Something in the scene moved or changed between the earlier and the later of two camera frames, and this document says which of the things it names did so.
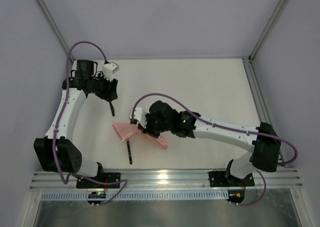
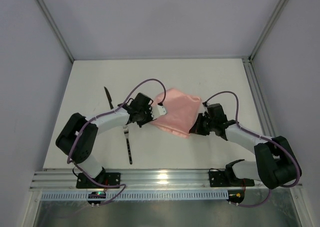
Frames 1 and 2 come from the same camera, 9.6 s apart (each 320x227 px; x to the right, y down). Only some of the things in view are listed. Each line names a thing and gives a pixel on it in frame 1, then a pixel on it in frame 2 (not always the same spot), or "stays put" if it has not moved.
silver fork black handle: (129, 152) stays put
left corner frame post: (42, 4) stays put
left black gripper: (110, 94) to (146, 117)
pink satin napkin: (127, 131) to (182, 113)
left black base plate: (105, 177) stays put
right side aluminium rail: (260, 97) stays put
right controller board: (236, 196) stays put
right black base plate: (217, 179) stays put
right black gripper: (149, 128) to (199, 127)
